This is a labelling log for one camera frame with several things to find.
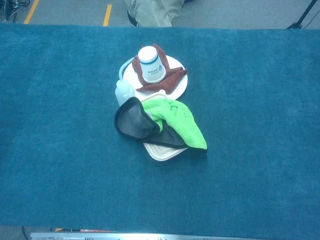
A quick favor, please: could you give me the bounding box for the beige lidded food container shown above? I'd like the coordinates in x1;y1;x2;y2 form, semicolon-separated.
136;89;189;162

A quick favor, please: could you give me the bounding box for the brown cloth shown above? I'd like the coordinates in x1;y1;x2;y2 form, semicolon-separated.
131;43;188;95

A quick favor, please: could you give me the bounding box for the translucent squeeze bottle bent spout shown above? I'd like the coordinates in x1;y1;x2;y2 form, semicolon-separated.
114;56;136;108

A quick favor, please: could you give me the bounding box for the white paper cup blue band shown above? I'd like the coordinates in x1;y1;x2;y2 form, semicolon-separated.
137;45;167;84

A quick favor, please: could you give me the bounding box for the white round plate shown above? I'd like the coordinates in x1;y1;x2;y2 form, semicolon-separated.
118;55;189;102

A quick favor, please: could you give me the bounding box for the person in khaki trousers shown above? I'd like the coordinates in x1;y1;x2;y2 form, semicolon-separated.
126;0;186;28

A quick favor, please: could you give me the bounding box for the blue carpet table cover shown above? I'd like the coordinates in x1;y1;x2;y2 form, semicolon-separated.
0;23;320;233

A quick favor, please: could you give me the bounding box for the yellow floor tape strip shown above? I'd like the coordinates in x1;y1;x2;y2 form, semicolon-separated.
23;0;40;25

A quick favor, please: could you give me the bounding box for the black tripod stand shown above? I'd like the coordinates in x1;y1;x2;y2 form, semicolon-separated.
286;0;320;30

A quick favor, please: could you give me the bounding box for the aluminium rail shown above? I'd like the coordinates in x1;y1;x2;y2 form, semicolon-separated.
30;231;266;240

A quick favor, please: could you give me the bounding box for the bundle of floor cables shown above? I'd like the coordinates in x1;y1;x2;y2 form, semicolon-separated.
0;0;31;22

